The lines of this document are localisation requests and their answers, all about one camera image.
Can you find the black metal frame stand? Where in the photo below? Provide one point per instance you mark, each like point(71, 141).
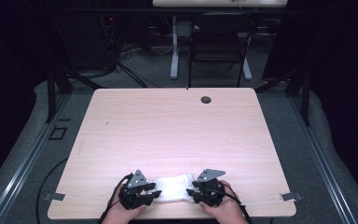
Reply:
point(51, 93)
point(305, 93)

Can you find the black folding chair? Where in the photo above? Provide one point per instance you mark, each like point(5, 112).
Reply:
point(218, 46)

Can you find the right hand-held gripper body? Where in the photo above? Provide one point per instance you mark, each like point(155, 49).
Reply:
point(210, 189)

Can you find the aluminium floor rail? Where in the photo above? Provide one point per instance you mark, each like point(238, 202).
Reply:
point(323, 161)
point(24, 161)

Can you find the person's right hand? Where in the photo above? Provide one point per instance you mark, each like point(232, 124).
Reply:
point(227, 211)

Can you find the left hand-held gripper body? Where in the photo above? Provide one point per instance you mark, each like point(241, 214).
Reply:
point(134, 194)

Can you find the white desk with legs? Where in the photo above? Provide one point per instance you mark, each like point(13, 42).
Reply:
point(174, 49)

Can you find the small metal corner bracket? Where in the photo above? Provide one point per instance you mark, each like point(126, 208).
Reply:
point(54, 196)
point(291, 196)

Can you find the person's left hand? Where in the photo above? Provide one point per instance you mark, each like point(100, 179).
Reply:
point(122, 214)

